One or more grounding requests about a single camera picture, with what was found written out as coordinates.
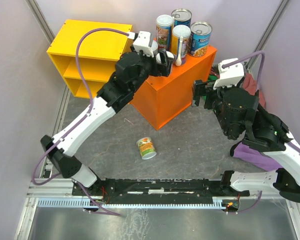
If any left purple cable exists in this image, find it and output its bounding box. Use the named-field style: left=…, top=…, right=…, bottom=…
left=31, top=27, right=131, bottom=217

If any yellow open shelf cabinet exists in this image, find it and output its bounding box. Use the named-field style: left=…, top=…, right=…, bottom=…
left=46, top=19, right=133, bottom=99

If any white slotted cable duct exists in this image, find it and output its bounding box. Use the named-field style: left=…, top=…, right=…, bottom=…
left=36, top=197, right=227, bottom=208

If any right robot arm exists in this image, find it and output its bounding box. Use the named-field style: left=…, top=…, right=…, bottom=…
left=192, top=80, right=300, bottom=203

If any white plastic spoon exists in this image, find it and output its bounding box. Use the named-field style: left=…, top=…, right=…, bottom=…
left=175, top=36, right=184, bottom=67

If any dark blue soup can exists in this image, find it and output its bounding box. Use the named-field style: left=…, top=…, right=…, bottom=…
left=171, top=8, right=192, bottom=28

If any blue Progresso soup can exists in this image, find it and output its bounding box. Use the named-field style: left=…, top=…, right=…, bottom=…
left=187, top=21, right=213, bottom=57

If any purple cloth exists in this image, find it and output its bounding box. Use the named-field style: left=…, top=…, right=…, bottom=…
left=230, top=141, right=282, bottom=172

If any yellow blue can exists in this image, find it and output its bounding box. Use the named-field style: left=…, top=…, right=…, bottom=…
left=170, top=24, right=191, bottom=67

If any purple cable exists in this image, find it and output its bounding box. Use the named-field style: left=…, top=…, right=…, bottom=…
left=31, top=27, right=131, bottom=217
left=222, top=50, right=266, bottom=214

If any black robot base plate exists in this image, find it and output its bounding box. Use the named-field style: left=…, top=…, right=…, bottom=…
left=85, top=178, right=250, bottom=205

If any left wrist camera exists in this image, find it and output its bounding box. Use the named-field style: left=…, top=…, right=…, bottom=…
left=128, top=31, right=155, bottom=58

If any white lid small jar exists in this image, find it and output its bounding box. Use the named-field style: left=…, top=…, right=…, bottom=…
left=155, top=49, right=175, bottom=65

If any orange label small jar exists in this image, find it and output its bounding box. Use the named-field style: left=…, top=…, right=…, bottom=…
left=151, top=40, right=158, bottom=56

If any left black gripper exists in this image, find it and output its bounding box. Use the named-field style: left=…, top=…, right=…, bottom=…
left=129, top=44, right=174, bottom=94

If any orange wooden box cabinet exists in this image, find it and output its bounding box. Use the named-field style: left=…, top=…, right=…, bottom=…
left=130, top=46, right=217, bottom=130

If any red pink cloth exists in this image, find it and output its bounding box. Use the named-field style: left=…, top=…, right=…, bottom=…
left=242, top=73, right=266, bottom=108

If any green label noodle cup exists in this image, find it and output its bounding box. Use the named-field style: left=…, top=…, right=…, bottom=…
left=136, top=137, right=157, bottom=160

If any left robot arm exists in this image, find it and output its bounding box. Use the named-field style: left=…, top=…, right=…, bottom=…
left=40, top=50, right=174, bottom=195

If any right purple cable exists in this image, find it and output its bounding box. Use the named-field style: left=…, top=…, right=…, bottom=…
left=222, top=50, right=266, bottom=214

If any yellow soup can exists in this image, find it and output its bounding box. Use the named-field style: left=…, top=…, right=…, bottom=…
left=156, top=14, right=174, bottom=51

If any green cloth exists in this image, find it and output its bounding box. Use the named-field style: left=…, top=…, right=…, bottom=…
left=207, top=74, right=220, bottom=82

